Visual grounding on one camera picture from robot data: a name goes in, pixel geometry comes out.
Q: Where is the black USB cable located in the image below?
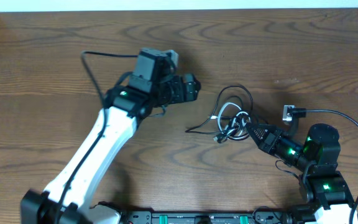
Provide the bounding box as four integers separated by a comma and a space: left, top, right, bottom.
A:
185, 84, 269, 144

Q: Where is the white USB cable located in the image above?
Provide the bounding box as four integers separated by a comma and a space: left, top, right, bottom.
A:
209, 101, 251, 141

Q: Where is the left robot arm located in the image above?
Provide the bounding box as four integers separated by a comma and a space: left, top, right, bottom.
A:
20, 48, 201, 223

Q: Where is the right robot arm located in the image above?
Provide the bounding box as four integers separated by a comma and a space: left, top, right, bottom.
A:
245, 123, 358, 223

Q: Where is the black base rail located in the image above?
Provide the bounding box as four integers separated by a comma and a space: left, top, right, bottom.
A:
91, 202, 307, 224

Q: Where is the left camera cable black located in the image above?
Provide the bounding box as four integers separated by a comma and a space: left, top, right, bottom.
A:
53, 50, 139, 224

